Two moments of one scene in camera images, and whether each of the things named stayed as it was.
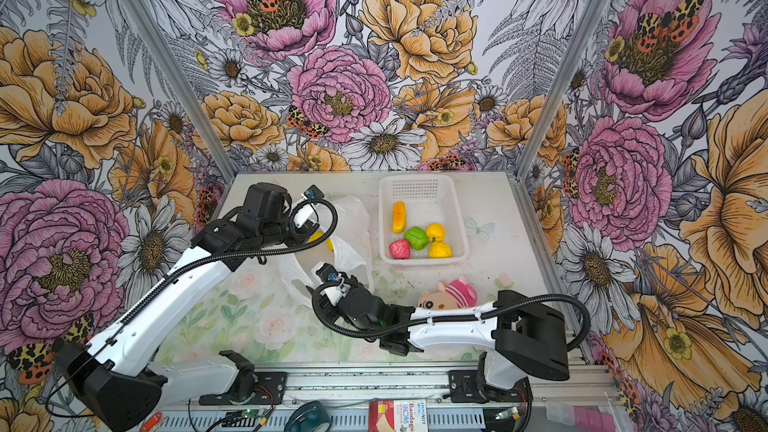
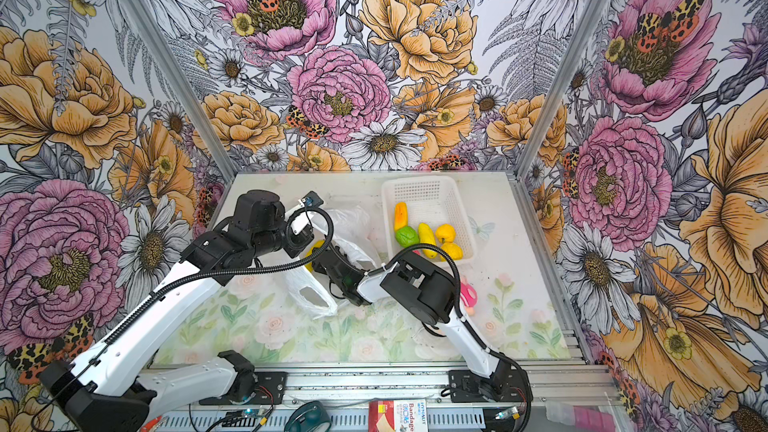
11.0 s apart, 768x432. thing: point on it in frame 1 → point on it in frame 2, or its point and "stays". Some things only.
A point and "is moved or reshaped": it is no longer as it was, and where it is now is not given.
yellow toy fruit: [440, 250] is moved or reshaped
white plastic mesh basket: [429, 199] stays
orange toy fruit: [399, 217] stays
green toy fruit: [416, 237] is moved or reshaped
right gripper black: [327, 297] → [318, 265]
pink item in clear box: [596, 418] stays
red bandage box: [398, 416] stays
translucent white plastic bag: [347, 221] is moved or reshaped
